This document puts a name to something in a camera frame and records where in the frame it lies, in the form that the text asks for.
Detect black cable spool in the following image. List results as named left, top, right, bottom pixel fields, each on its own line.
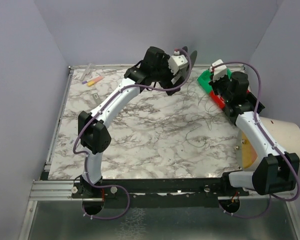
left=182, top=46, right=198, bottom=78

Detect red plastic bin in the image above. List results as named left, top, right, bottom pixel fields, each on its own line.
left=209, top=90, right=225, bottom=111

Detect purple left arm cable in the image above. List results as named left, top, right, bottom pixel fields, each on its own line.
left=72, top=48, right=192, bottom=221

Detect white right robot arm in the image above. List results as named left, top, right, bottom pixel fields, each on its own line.
left=209, top=71, right=300, bottom=195

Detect aluminium frame rail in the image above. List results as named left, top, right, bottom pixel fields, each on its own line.
left=18, top=66, right=73, bottom=240

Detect clear plastic tube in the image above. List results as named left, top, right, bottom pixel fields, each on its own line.
left=81, top=63, right=92, bottom=81

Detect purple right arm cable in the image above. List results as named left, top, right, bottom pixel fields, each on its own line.
left=211, top=61, right=300, bottom=219

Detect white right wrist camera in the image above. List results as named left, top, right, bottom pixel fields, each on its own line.
left=209, top=59, right=228, bottom=82

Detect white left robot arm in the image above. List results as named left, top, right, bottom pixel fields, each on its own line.
left=75, top=46, right=192, bottom=185

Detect green plastic bin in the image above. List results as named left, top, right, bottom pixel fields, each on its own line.
left=197, top=67, right=233, bottom=93

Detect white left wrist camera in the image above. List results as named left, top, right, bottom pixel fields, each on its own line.
left=168, top=49, right=189, bottom=75

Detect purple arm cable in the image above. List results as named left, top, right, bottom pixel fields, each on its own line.
left=211, top=61, right=300, bottom=219
left=72, top=48, right=192, bottom=221

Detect large white cylinder bucket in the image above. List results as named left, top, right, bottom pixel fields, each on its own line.
left=235, top=117, right=300, bottom=171

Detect green wire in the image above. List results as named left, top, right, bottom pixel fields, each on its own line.
left=182, top=79, right=223, bottom=151

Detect black plastic bin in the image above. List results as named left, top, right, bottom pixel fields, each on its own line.
left=223, top=92, right=257, bottom=125

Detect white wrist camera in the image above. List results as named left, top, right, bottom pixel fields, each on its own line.
left=168, top=49, right=189, bottom=75
left=209, top=59, right=228, bottom=82

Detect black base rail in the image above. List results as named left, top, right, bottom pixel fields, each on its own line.
left=71, top=177, right=249, bottom=209

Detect purple yellow pink markers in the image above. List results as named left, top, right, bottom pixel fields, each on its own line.
left=82, top=76, right=105, bottom=87

